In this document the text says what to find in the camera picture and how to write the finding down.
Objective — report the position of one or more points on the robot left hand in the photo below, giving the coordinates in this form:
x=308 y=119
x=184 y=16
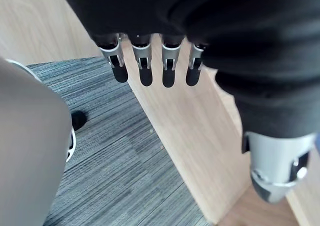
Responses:
x=225 y=18

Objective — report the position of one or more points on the light wood cabinet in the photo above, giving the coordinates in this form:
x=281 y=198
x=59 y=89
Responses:
x=190 y=126

